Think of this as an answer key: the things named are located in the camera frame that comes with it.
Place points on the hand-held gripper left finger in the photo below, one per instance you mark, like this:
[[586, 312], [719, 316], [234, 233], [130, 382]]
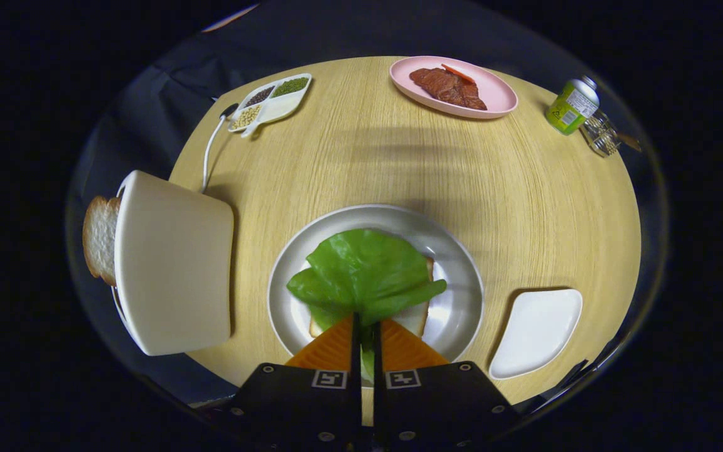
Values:
[[311, 402]]

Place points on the round white plate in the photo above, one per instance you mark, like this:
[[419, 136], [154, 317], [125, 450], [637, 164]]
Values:
[[455, 314]]

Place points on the green lettuce leaf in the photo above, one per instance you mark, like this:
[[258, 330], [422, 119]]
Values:
[[368, 270]]

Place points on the white bread slice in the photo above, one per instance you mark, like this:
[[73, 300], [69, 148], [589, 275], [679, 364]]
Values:
[[415, 317]]

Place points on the pile of green beans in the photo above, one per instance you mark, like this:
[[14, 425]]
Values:
[[290, 86]]

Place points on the pile of dark beans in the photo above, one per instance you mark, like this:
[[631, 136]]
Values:
[[260, 95]]

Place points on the white divided dish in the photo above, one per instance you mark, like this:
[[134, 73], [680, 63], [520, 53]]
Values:
[[277, 108]]

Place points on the pile of yellow beans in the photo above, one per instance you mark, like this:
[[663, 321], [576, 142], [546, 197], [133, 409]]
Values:
[[245, 117]]

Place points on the pink plate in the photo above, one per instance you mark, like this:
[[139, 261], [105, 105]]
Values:
[[499, 94]]

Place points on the red sausage slice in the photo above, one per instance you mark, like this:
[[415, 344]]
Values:
[[459, 73]]

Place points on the brown meat slice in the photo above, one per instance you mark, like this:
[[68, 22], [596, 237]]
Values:
[[437, 81], [471, 97]]

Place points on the green label bottle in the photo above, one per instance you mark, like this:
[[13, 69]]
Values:
[[570, 107]]

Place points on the small white squarish dish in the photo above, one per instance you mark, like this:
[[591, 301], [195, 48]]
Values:
[[537, 333]]

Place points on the toasted bread slice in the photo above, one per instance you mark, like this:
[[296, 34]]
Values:
[[99, 235]]

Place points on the cream white toaster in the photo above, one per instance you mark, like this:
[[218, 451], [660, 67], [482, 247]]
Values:
[[173, 263]]

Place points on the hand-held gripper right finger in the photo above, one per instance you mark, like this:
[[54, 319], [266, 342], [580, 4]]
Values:
[[424, 402]]

